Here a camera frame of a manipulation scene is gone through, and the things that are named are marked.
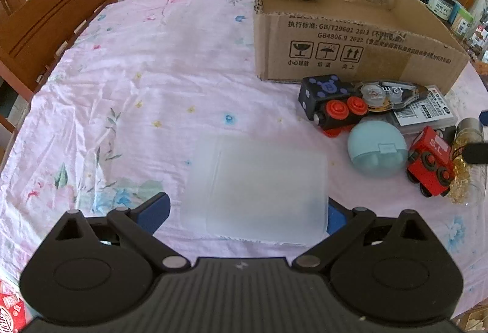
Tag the jar with dark green lid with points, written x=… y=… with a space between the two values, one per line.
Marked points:
x=440 y=5

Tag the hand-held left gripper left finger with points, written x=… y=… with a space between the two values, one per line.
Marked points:
x=154 y=213

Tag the pink floral cloth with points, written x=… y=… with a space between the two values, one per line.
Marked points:
x=152 y=69

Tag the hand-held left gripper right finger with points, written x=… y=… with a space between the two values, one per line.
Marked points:
x=336 y=218

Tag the correction tape dispenser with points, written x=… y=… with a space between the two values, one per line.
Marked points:
x=381 y=94

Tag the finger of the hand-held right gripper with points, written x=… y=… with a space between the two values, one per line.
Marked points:
x=483 y=116
x=476 y=152

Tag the brown cardboard box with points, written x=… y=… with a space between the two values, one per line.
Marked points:
x=305 y=31

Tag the glass bottle with silver cap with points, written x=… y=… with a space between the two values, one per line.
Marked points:
x=459 y=184

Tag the black cube toy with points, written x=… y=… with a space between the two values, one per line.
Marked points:
x=316 y=92

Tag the light blue round case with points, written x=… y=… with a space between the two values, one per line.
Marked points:
x=369 y=150

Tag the red printed packet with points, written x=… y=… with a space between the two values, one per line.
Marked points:
x=11 y=306

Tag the black toy train red wheels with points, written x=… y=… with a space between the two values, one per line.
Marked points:
x=337 y=115

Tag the red toy train car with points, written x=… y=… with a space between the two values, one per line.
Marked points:
x=429 y=153

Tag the clear plastic case with label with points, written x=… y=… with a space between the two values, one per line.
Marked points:
x=427 y=108

